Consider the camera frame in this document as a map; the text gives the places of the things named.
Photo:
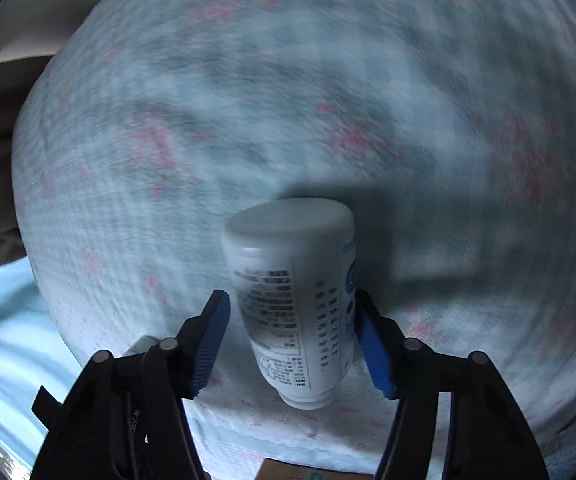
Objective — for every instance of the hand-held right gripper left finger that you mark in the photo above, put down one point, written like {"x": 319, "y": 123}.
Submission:
{"x": 213, "y": 345}

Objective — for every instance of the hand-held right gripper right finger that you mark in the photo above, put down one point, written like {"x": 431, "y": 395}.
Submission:
{"x": 373, "y": 350}

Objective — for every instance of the white plastic bottle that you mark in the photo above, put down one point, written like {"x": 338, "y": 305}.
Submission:
{"x": 288, "y": 285}

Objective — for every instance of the cardboard box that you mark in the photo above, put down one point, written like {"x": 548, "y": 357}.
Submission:
{"x": 313, "y": 471}

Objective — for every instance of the green mattress pad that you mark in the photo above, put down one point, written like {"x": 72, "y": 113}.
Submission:
{"x": 144, "y": 346}

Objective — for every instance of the light blue hanging cloth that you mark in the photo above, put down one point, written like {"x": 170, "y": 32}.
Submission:
{"x": 3, "y": 330}

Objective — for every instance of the window with dark frame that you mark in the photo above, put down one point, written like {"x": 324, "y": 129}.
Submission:
{"x": 5, "y": 452}

